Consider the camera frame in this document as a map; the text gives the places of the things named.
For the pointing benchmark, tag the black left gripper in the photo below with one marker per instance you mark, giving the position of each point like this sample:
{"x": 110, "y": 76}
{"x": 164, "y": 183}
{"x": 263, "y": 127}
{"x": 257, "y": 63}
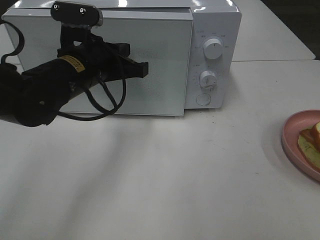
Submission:
{"x": 85, "y": 59}

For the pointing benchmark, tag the white timer knob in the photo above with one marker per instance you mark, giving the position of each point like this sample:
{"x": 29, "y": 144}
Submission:
{"x": 208, "y": 79}

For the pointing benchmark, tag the round door release button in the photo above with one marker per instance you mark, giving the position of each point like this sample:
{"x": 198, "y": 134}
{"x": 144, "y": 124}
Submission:
{"x": 203, "y": 99}

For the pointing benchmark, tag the pink round plate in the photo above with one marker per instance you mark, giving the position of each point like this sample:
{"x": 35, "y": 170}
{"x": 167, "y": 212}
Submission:
{"x": 289, "y": 139}

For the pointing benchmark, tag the toast sandwich with ham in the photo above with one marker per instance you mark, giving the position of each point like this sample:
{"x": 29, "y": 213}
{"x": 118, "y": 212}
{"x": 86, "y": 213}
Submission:
{"x": 309, "y": 145}

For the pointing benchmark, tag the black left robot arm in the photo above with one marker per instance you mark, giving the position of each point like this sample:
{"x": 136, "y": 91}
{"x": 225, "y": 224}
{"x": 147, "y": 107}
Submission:
{"x": 30, "y": 98}

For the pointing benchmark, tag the upper white power knob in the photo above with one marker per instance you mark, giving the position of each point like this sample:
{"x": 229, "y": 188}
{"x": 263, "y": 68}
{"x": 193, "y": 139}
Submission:
{"x": 213, "y": 48}

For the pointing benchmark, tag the white microwave oven body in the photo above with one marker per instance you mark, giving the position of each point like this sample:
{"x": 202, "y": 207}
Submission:
{"x": 211, "y": 18}

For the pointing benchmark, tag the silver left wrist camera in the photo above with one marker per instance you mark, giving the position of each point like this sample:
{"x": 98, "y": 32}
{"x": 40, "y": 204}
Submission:
{"x": 75, "y": 13}

